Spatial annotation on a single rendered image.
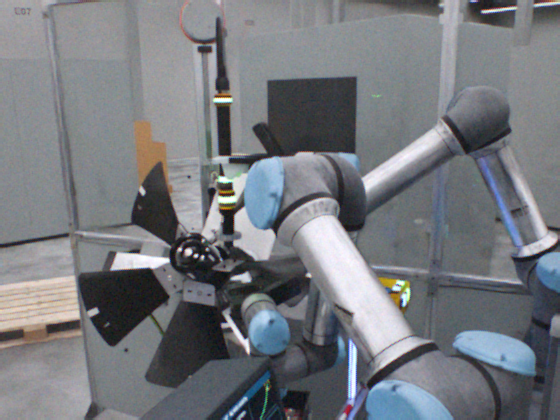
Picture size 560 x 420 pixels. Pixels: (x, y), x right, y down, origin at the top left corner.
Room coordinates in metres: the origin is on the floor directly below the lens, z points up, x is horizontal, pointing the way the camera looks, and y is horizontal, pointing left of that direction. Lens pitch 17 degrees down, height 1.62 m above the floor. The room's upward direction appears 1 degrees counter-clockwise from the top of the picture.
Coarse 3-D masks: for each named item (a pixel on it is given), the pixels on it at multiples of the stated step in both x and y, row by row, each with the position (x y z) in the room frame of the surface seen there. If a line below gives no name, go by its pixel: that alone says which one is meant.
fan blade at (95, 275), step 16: (96, 272) 1.46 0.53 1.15; (112, 272) 1.45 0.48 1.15; (128, 272) 1.45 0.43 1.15; (144, 272) 1.44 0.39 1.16; (80, 288) 1.46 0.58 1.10; (96, 288) 1.45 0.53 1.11; (112, 288) 1.44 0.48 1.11; (128, 288) 1.44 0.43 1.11; (144, 288) 1.44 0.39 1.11; (160, 288) 1.44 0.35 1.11; (96, 304) 1.44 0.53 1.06; (112, 304) 1.44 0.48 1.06; (128, 304) 1.44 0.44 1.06; (144, 304) 1.44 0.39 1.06; (160, 304) 1.45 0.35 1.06; (96, 320) 1.43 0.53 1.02; (112, 320) 1.43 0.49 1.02; (128, 320) 1.43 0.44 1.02; (112, 336) 1.42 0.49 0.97
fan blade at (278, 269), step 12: (240, 264) 1.40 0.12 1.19; (252, 264) 1.39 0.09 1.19; (264, 264) 1.38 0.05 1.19; (276, 264) 1.38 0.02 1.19; (288, 264) 1.37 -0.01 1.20; (300, 264) 1.36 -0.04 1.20; (264, 276) 1.32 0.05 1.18; (276, 276) 1.31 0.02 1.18; (300, 276) 1.30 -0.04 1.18; (300, 288) 1.26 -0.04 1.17; (288, 300) 1.23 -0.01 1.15; (300, 300) 1.22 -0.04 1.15
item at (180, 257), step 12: (180, 240) 1.44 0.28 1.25; (192, 240) 1.43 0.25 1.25; (204, 240) 1.41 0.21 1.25; (180, 252) 1.41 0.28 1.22; (192, 252) 1.40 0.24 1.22; (204, 252) 1.38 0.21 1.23; (216, 252) 1.43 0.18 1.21; (180, 264) 1.40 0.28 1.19; (192, 264) 1.38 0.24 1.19; (204, 264) 1.37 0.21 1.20; (216, 264) 1.42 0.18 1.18; (204, 276) 1.40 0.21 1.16; (216, 276) 1.45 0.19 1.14; (228, 276) 1.45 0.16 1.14; (216, 288) 1.43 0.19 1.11
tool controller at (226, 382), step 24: (216, 360) 0.76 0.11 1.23; (240, 360) 0.74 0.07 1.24; (264, 360) 0.72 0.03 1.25; (192, 384) 0.69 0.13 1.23; (216, 384) 0.66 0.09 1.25; (240, 384) 0.65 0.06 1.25; (264, 384) 0.69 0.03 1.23; (168, 408) 0.62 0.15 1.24; (192, 408) 0.60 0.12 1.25; (216, 408) 0.59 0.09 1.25; (240, 408) 0.63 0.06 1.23; (264, 408) 0.67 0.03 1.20
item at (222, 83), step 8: (224, 72) 1.41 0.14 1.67; (216, 80) 1.40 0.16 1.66; (224, 80) 1.40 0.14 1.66; (216, 88) 1.40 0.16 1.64; (224, 88) 1.40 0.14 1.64; (232, 208) 1.40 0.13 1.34; (224, 216) 1.40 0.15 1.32; (232, 216) 1.40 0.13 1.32; (224, 224) 1.40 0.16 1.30; (232, 224) 1.40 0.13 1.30; (224, 232) 1.40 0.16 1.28; (232, 232) 1.40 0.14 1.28
